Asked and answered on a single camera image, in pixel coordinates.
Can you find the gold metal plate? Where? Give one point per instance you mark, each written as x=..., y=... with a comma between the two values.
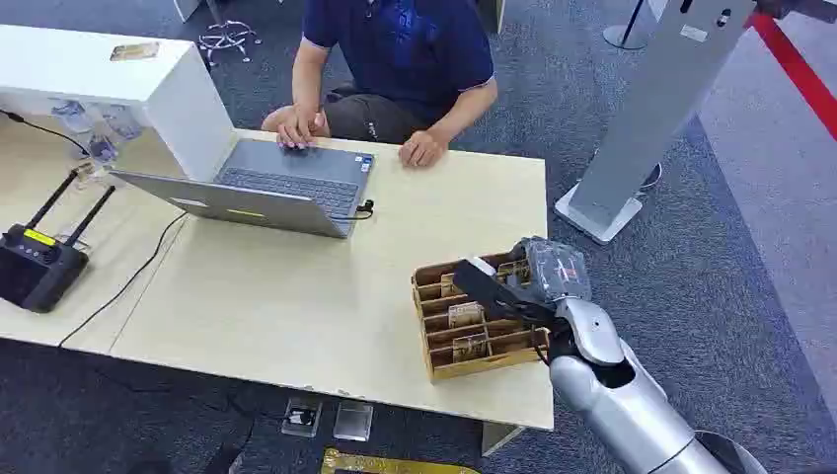
x=386, y=464

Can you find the clear acrylic holder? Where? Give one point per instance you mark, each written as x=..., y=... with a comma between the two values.
x=95, y=134

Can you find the black controller with antennas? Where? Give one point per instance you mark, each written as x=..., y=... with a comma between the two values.
x=36, y=268

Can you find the gold card sticker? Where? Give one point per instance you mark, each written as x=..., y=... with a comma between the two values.
x=135, y=51

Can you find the chrome chair base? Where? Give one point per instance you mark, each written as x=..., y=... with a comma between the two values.
x=225, y=38

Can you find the grey laptop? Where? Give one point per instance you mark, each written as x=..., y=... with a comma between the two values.
x=288, y=180

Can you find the clear acrylic block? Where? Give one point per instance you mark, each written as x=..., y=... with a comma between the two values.
x=353, y=420
x=301, y=417

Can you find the printed card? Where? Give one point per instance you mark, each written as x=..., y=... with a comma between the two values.
x=470, y=347
x=465, y=315
x=448, y=286

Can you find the wooden card box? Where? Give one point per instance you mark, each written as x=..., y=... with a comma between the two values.
x=487, y=363

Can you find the person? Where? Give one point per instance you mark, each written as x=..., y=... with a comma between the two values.
x=405, y=52

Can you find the pale desk leg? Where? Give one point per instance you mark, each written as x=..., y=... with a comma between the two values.
x=500, y=437

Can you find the red barrier belt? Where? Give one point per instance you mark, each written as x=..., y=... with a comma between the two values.
x=798, y=69

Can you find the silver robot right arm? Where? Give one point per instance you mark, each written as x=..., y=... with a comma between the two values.
x=628, y=405

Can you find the stanchion post with round base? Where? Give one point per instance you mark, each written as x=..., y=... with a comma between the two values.
x=624, y=36

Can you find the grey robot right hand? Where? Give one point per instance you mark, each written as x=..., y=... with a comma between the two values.
x=559, y=271

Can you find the grey kiosk stand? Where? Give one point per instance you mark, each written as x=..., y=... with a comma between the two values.
x=647, y=111

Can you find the person's left hand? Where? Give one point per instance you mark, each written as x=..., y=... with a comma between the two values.
x=422, y=149

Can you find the white box cabinet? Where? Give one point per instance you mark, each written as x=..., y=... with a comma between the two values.
x=176, y=111

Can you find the person's right hand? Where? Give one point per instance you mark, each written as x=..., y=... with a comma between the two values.
x=295, y=133

